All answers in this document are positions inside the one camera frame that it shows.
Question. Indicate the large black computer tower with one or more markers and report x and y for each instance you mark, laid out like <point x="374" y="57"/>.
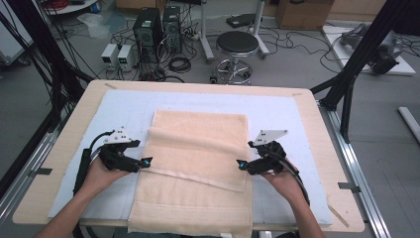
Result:
<point x="148" y="31"/>

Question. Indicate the white power supply box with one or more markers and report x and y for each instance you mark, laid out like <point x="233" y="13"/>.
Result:
<point x="126" y="57"/>
<point x="109" y="54"/>

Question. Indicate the person's left hand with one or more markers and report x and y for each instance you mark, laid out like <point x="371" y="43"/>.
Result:
<point x="97" y="178"/>

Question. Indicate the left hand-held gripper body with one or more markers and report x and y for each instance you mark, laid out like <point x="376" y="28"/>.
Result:
<point x="114" y="157"/>

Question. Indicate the white foam mat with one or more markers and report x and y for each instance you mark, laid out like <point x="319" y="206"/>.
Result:
<point x="204" y="100"/>

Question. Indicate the person's jeans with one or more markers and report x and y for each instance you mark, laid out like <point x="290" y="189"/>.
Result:
<point x="120" y="234"/>

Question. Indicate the black metal frame stand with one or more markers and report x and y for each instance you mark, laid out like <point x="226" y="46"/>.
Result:
<point x="363" y="49"/>

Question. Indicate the person's right hand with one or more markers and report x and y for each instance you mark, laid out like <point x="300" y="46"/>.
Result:
<point x="287" y="183"/>

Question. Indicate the grey metal bracket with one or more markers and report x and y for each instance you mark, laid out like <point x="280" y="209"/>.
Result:
<point x="41" y="171"/>
<point x="348" y="186"/>

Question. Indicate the black flat device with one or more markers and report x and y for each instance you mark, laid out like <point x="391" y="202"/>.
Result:
<point x="241" y="20"/>

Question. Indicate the white round table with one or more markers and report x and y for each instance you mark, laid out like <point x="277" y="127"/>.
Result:
<point x="72" y="7"/>

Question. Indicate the cream terry towel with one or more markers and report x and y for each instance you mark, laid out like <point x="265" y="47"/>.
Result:
<point x="198" y="155"/>

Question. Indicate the white stand leg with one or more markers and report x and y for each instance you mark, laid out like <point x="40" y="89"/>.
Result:
<point x="204" y="33"/>
<point x="259" y="29"/>

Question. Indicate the black round stool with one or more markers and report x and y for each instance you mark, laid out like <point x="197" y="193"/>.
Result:
<point x="237" y="43"/>

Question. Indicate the cardboard box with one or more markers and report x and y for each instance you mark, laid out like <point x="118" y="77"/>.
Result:
<point x="303" y="15"/>

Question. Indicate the grey machine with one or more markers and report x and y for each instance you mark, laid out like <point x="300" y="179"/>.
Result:
<point x="389" y="46"/>

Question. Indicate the clear plastic sheet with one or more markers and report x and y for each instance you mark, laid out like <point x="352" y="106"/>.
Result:
<point x="95" y="24"/>

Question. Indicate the slim black computer tower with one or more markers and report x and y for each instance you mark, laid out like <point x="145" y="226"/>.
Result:
<point x="172" y="28"/>

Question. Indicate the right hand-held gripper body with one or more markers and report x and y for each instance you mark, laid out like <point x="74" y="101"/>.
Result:
<point x="269" y="162"/>

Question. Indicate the white floor platform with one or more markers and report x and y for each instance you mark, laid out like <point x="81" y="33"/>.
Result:
<point x="333" y="43"/>

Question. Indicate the aluminium rail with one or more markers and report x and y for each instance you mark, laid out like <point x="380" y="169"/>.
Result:
<point x="29" y="165"/>
<point x="356" y="172"/>

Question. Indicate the white tube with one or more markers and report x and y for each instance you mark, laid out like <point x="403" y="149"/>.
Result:
<point x="409" y="122"/>

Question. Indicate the thin wooden stick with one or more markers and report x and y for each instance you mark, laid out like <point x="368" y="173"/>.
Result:
<point x="338" y="215"/>

